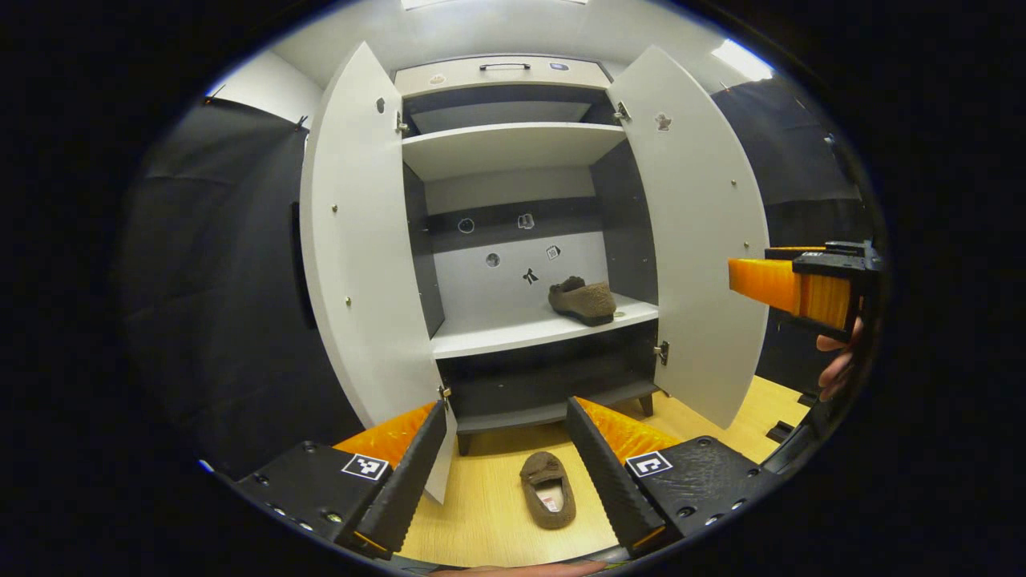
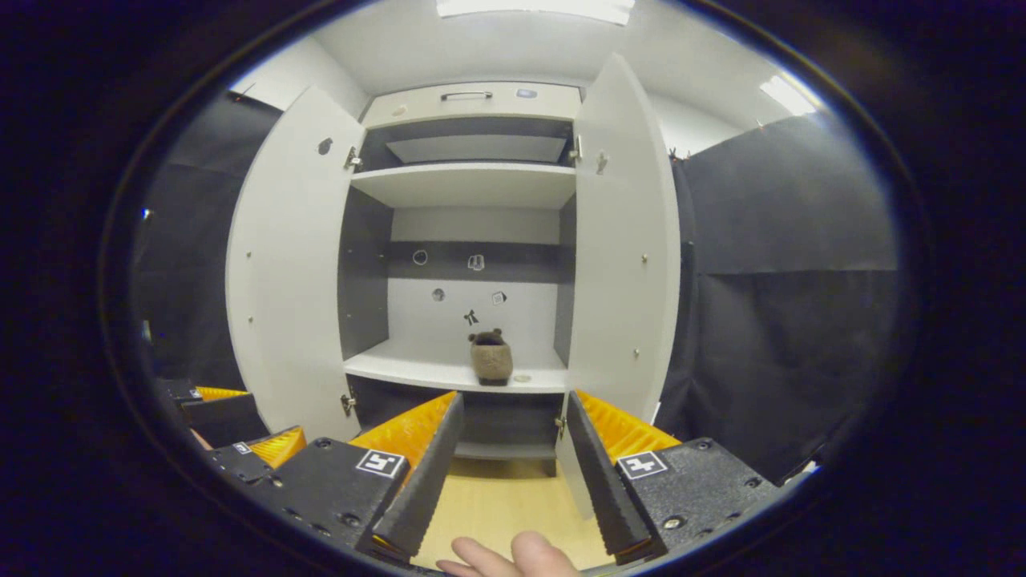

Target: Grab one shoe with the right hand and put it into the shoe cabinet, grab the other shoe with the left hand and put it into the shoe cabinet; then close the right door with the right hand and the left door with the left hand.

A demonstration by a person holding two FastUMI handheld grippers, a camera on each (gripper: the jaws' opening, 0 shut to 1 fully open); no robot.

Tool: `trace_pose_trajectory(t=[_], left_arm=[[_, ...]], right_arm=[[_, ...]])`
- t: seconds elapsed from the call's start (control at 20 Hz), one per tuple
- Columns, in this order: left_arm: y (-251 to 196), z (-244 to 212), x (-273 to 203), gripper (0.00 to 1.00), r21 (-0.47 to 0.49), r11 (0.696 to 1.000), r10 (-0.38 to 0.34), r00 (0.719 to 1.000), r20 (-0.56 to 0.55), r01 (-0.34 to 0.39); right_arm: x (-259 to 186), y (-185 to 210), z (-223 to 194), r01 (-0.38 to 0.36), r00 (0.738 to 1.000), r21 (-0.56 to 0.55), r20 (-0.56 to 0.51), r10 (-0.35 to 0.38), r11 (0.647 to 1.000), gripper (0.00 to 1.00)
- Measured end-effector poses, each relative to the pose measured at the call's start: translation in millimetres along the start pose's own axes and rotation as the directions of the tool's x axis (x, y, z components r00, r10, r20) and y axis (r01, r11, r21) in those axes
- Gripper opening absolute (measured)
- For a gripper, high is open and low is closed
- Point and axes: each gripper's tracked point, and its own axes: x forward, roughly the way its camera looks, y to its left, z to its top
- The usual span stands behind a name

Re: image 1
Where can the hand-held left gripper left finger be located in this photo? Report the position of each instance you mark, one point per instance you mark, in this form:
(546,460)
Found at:
(405,489)

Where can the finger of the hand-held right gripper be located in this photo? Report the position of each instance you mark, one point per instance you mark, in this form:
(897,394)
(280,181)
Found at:
(761,282)
(850,248)

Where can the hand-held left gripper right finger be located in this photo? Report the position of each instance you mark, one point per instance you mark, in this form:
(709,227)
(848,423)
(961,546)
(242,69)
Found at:
(613,489)

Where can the brown fuzzy slipper shoe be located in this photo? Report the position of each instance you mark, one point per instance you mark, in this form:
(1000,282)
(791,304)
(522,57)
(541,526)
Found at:
(583,303)
(545,481)

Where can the white shoe cabinet door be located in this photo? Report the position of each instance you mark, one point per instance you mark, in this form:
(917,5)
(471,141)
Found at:
(697,240)
(361,264)

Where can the white grey shoe cabinet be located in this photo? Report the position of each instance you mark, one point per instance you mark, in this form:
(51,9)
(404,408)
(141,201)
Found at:
(481,292)

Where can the white cabinet shelf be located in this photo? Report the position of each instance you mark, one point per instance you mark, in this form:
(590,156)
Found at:
(513,332)
(505,148)

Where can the white cabinet drawer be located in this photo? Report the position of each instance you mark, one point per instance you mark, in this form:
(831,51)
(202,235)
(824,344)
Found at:
(449,78)

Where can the black backdrop cloth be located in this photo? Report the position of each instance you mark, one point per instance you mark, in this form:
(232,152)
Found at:
(216,304)
(793,160)

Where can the ceiling light panel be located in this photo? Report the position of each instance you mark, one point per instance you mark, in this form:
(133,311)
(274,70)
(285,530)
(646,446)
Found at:
(741,60)

